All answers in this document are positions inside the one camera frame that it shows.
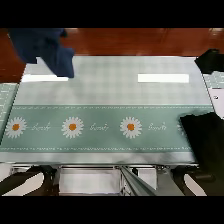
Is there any blue T-shirt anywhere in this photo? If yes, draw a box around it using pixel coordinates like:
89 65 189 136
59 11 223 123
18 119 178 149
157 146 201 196
7 28 76 79

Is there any black garment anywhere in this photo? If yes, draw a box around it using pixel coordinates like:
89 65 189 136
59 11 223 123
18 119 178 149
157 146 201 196
194 48 224 75
179 111 224 178

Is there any silver frame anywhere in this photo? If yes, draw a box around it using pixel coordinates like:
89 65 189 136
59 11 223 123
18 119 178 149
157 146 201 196
0 161 201 197

